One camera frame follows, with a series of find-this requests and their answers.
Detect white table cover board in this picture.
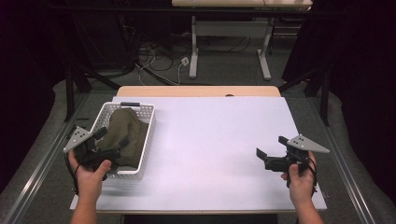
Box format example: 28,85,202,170
69,95,328,213

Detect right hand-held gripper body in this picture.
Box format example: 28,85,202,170
263,133,331,189

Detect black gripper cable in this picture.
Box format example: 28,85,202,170
64,152,81,196
306,157,319,198

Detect olive green cloth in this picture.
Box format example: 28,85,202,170
97,106,150,169

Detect wooden table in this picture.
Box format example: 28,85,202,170
116,85,282,98

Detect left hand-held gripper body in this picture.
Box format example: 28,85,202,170
63,125,122,182

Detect white floor cable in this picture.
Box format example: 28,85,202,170
135,46,188,87

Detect black metal stand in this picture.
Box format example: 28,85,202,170
277,60,332,127
63,12,123,123

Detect white metal-legged desk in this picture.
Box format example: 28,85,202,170
171,0,314,81

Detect white plastic basket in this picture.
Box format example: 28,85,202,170
89,101,156,181

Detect black curtain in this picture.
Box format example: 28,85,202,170
281,0,396,198
0,0,74,194

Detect person's left hand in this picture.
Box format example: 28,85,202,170
67,148,112,199

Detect metal floor rail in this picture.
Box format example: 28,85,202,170
306,94,376,224
2,92,90,224

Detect person's right hand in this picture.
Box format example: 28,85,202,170
280,151,318,203

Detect black floor cables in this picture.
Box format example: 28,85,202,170
124,26,252,87

